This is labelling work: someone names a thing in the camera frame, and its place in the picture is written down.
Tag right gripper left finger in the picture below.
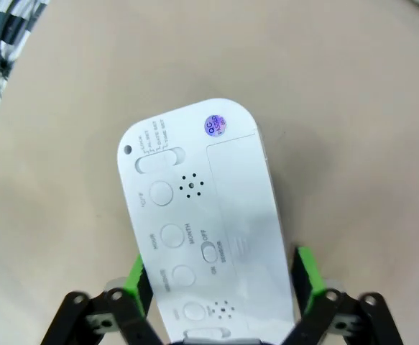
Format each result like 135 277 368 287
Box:
52 253 176 345

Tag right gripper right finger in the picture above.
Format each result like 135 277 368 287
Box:
284 246 399 345

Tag white unwrapped digital clock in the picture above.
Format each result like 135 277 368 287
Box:
117 97 296 342

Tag black flat mounting plate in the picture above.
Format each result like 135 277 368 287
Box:
0 10 25 46

